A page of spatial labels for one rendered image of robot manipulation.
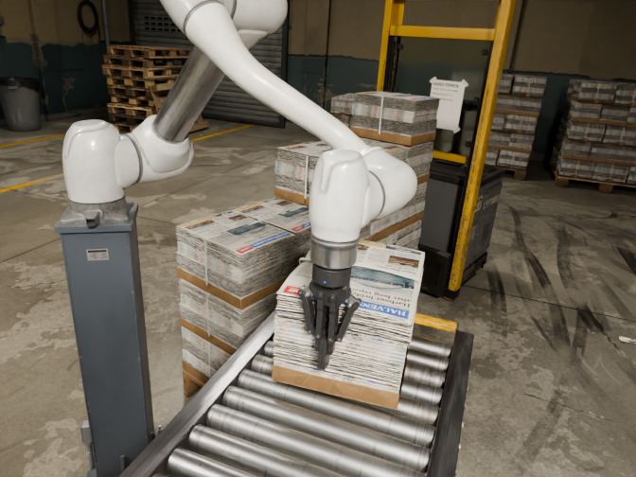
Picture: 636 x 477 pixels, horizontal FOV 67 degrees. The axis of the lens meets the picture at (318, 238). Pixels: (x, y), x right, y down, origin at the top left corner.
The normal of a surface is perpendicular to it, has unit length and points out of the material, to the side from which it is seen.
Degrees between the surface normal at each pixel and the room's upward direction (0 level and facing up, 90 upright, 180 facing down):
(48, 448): 0
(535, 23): 90
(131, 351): 90
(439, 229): 90
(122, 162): 84
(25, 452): 0
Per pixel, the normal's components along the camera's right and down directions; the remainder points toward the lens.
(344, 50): -0.36, 0.33
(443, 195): -0.62, 0.26
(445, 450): 0.06, -0.93
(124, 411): 0.25, 0.38
